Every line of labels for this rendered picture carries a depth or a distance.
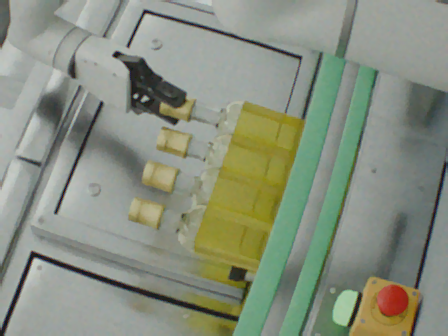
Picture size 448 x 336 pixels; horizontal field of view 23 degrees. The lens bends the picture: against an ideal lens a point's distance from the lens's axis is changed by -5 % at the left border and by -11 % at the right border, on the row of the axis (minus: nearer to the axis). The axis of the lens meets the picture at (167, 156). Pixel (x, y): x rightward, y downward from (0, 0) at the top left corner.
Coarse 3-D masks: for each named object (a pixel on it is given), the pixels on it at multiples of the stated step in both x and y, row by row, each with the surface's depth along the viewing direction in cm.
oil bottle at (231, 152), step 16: (208, 144) 163; (224, 144) 161; (240, 144) 161; (256, 144) 161; (208, 160) 161; (224, 160) 160; (240, 160) 160; (256, 160) 160; (272, 160) 160; (288, 160) 160; (256, 176) 159; (272, 176) 159; (288, 176) 159
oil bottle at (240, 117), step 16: (224, 112) 164; (240, 112) 164; (256, 112) 164; (272, 112) 164; (224, 128) 164; (240, 128) 163; (256, 128) 163; (272, 128) 163; (288, 128) 163; (272, 144) 162; (288, 144) 162
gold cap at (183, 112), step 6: (186, 102) 166; (192, 102) 166; (162, 108) 166; (168, 108) 166; (180, 108) 166; (186, 108) 165; (168, 114) 167; (174, 114) 166; (180, 114) 166; (186, 114) 166; (186, 120) 166
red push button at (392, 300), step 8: (384, 288) 126; (392, 288) 126; (400, 288) 126; (384, 296) 125; (392, 296) 125; (400, 296) 125; (408, 296) 126; (384, 304) 125; (392, 304) 125; (400, 304) 125; (384, 312) 125; (392, 312) 125; (400, 312) 125
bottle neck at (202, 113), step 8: (200, 104) 166; (208, 104) 166; (192, 112) 166; (200, 112) 166; (208, 112) 165; (216, 112) 165; (192, 120) 167; (200, 120) 166; (208, 120) 166; (216, 120) 165
